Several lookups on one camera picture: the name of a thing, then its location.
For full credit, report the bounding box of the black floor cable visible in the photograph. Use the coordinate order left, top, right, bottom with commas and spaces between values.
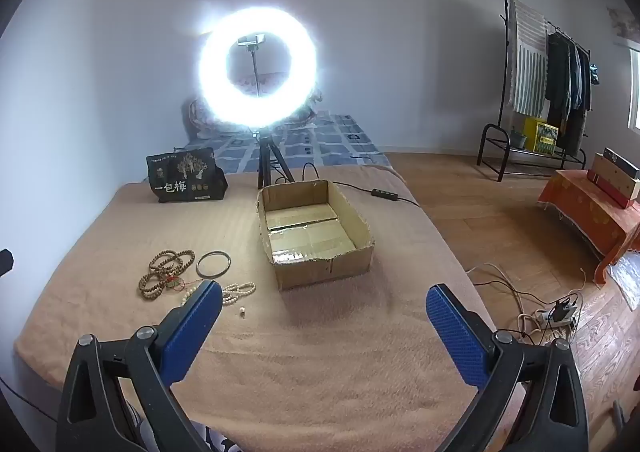
472, 277, 586, 348

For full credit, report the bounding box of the kraft cardboard box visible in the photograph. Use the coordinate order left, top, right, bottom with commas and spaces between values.
592, 154, 640, 203

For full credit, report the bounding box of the black tripod stand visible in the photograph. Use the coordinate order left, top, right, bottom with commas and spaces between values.
248, 46, 297, 190

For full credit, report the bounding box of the person's patterned clothing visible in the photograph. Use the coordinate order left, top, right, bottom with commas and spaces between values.
127, 402, 246, 452

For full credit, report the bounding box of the black snack bag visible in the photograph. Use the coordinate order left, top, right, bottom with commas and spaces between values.
146, 148, 229, 204

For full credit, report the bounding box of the white ring light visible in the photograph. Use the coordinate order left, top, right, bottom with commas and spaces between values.
197, 7, 321, 129

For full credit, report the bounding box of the blue patterned mattress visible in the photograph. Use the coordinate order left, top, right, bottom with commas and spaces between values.
175, 113, 393, 176

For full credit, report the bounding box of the blue denim hanging garment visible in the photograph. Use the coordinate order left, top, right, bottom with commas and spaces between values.
570, 44, 593, 153

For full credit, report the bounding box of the orange covered table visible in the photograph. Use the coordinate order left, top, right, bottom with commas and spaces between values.
537, 169, 640, 289

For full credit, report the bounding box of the black clothes rack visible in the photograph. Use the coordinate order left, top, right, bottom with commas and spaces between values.
476, 0, 593, 183

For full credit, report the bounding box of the clear plastic sheet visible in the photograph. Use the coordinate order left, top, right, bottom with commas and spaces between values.
607, 254, 640, 310

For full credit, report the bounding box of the patterned window valance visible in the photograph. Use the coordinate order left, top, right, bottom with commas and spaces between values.
607, 7, 640, 40

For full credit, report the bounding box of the white bead necklace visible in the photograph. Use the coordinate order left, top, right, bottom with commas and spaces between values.
181, 282, 257, 308

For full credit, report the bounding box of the thin black cable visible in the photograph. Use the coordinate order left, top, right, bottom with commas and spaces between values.
0, 376, 58, 423

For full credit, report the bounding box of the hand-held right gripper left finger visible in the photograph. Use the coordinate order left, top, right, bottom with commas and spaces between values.
56, 279, 223, 452

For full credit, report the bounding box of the striped towel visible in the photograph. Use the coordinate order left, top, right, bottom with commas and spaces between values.
507, 0, 550, 117

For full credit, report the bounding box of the yellow crate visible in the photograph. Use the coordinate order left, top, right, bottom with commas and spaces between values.
522, 117, 559, 154

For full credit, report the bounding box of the black hanging garment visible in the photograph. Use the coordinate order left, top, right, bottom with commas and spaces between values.
545, 32, 576, 153

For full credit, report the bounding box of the red flat box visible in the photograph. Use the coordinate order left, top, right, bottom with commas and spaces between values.
587, 171, 636, 209

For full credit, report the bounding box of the white power strip with cables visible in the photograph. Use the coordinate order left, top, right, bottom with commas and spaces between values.
465, 263, 587, 348

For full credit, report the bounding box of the black cable with inline controller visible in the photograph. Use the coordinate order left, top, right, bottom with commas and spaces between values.
270, 162, 420, 208

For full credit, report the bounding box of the brown bead necklace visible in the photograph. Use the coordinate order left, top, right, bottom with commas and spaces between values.
137, 248, 197, 298

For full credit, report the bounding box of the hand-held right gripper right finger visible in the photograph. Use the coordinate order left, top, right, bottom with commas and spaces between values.
425, 283, 590, 452

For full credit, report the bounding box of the window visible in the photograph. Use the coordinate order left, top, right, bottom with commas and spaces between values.
627, 39, 640, 133

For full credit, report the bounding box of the dark bangle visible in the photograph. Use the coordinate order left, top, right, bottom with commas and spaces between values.
195, 250, 233, 279

